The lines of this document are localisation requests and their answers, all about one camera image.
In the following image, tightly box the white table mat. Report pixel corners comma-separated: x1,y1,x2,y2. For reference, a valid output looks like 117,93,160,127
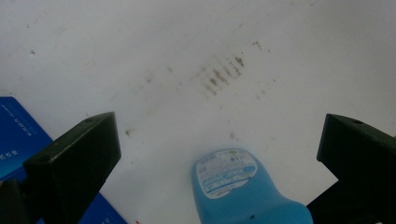
0,0,396,224

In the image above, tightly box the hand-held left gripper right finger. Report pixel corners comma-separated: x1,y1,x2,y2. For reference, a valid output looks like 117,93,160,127
306,113,396,224

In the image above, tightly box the blue detergent bottle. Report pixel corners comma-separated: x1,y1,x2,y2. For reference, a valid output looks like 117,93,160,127
191,147,314,224

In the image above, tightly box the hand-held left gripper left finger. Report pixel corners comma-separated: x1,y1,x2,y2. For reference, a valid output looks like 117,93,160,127
22,111,122,224

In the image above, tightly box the blue cardboard box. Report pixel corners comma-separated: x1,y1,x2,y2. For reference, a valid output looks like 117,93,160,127
0,96,129,224

